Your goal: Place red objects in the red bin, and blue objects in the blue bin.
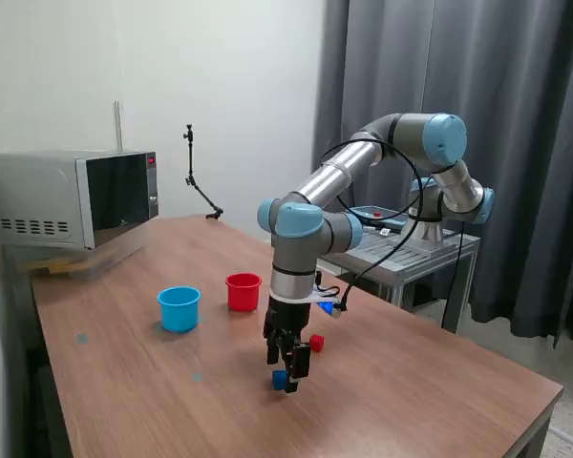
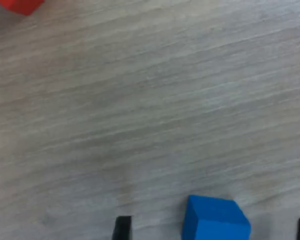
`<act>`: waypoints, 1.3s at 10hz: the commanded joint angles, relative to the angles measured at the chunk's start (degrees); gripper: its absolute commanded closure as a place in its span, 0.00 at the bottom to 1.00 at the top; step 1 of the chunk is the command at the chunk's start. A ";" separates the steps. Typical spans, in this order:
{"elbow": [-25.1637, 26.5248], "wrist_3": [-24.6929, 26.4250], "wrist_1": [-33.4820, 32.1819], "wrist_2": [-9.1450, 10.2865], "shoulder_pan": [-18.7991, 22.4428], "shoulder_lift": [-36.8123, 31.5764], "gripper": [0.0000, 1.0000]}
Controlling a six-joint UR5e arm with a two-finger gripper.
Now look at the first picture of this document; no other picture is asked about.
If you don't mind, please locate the blue plastic cup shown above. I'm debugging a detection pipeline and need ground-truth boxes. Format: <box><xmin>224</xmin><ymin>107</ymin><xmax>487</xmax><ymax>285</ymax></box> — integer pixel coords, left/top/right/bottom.
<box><xmin>156</xmin><ymin>285</ymin><xmax>202</xmax><ymax>334</ymax></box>

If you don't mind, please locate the grey curtain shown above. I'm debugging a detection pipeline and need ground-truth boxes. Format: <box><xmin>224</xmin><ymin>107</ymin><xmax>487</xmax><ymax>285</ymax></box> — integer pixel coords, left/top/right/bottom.
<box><xmin>312</xmin><ymin>0</ymin><xmax>573</xmax><ymax>350</ymax></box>

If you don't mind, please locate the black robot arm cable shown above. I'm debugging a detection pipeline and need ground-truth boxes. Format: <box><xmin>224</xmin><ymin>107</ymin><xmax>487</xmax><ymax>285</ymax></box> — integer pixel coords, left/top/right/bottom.
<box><xmin>319</xmin><ymin>139</ymin><xmax>460</xmax><ymax>312</ymax></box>

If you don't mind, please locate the grey metal robot stand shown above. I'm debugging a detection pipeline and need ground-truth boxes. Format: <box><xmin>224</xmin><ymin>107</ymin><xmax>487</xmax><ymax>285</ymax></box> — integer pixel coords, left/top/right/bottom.
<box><xmin>317</xmin><ymin>211</ymin><xmax>481</xmax><ymax>335</ymax></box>

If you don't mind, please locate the black hanging power cable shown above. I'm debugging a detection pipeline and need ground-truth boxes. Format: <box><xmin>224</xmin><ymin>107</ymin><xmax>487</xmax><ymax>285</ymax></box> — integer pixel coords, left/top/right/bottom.
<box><xmin>441</xmin><ymin>221</ymin><xmax>467</xmax><ymax>331</ymax></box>

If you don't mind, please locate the red plastic cup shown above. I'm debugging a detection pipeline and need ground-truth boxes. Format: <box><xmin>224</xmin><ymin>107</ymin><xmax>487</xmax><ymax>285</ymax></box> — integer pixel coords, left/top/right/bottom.
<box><xmin>224</xmin><ymin>272</ymin><xmax>263</xmax><ymax>313</ymax></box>

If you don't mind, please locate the clear plastic storage box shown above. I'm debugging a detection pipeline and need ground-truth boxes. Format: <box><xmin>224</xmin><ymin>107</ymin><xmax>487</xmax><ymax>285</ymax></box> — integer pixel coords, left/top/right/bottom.
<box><xmin>16</xmin><ymin>241</ymin><xmax>147</xmax><ymax>281</ymax></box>

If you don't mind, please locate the white vertical pipe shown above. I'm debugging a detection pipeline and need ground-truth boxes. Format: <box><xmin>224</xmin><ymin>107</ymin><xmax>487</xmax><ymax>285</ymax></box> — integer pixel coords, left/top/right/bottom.
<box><xmin>113</xmin><ymin>99</ymin><xmax>124</xmax><ymax>155</ymax></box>

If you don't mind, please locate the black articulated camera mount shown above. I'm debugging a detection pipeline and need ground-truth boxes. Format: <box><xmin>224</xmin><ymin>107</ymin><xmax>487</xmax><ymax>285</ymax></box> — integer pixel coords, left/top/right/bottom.
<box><xmin>181</xmin><ymin>122</ymin><xmax>225</xmax><ymax>221</ymax></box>

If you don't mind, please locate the blue teach pendant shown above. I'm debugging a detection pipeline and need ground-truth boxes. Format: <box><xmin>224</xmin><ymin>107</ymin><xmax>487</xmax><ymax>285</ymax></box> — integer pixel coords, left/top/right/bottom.
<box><xmin>350</xmin><ymin>204</ymin><xmax>408</xmax><ymax>228</ymax></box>

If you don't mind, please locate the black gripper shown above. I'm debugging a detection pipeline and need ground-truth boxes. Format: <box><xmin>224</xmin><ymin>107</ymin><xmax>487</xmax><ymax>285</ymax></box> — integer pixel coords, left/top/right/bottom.
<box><xmin>262</xmin><ymin>299</ymin><xmax>313</xmax><ymax>396</ymax></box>

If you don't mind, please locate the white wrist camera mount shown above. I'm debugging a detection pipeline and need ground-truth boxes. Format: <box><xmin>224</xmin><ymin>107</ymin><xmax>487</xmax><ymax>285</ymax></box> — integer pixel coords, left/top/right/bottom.
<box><xmin>308</xmin><ymin>291</ymin><xmax>348</xmax><ymax>320</ymax></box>

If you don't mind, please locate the silver microwave oven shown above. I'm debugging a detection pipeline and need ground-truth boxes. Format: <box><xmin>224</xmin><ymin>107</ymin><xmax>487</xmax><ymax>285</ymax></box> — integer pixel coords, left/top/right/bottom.
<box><xmin>0</xmin><ymin>150</ymin><xmax>159</xmax><ymax>252</ymax></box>

